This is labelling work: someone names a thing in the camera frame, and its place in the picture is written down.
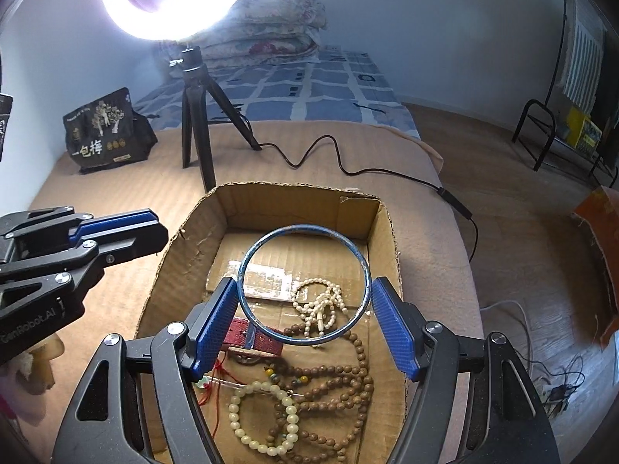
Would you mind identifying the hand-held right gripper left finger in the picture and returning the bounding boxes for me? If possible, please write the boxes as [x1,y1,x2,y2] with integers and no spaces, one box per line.
[51,276,241,464]

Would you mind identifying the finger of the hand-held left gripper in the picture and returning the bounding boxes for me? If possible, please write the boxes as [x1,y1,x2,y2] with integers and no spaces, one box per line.
[0,221,169,322]
[0,207,159,253]

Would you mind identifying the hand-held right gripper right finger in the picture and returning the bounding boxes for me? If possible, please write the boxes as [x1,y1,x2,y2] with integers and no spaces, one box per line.
[370,276,562,464]

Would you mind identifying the brown wooden bead necklace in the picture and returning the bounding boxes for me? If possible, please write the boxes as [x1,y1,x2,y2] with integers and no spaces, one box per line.
[261,326,375,460]

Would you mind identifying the green jade pendant red cord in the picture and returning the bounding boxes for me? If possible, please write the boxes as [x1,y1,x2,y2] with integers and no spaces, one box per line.
[193,360,243,409]

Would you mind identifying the white bead necklace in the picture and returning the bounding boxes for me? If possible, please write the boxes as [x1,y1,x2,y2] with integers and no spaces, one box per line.
[291,278,345,336]

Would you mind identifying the dark thin bangle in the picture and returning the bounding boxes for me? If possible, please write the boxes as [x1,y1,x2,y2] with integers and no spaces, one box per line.
[238,225,372,347]

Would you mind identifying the pale bead bracelet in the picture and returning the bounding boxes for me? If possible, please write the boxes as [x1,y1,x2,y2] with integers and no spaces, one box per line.
[227,381,301,456]

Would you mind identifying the cardboard box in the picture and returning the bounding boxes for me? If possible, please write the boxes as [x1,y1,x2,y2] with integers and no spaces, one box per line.
[133,182,421,464]

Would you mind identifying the person's left hand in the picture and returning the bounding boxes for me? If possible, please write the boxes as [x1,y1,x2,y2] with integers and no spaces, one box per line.
[14,337,66,394]

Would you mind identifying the black snack bag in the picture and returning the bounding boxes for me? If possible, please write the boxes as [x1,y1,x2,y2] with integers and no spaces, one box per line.
[63,88,159,175]

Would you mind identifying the black tripod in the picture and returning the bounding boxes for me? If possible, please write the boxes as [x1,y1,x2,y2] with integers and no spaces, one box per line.
[169,46,263,193]

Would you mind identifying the orange cloth covered table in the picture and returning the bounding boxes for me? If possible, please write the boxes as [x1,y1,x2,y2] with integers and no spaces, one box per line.
[573,186,619,349]

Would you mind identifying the folded floral quilts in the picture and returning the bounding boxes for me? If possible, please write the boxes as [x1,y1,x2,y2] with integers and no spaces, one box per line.
[157,0,328,66]

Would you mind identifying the yellow box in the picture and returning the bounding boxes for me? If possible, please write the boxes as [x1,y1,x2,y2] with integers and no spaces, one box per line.
[563,106,603,158]

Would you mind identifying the striped hanging cloth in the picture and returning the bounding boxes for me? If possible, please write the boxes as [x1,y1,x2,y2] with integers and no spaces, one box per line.
[561,0,607,112]

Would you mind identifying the black clothes rack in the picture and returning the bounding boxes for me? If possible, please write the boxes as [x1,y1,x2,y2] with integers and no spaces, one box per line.
[546,0,619,184]

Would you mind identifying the dark hanging clothes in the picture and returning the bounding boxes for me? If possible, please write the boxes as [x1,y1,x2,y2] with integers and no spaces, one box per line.
[600,29,619,126]

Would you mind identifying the white floor cable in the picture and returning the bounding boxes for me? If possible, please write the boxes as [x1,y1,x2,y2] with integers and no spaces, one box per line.
[481,300,533,378]

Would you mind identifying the black power cable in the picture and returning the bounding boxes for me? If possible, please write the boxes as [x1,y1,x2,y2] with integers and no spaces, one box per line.
[227,111,479,264]

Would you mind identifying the power strip with cables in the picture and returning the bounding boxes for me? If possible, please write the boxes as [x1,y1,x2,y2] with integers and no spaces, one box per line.
[532,353,591,416]

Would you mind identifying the black metal frame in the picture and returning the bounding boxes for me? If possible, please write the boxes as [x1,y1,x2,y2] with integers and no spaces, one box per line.
[513,99,615,184]

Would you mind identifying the ring light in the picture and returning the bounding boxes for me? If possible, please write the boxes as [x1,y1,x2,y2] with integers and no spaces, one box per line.
[99,0,269,42]

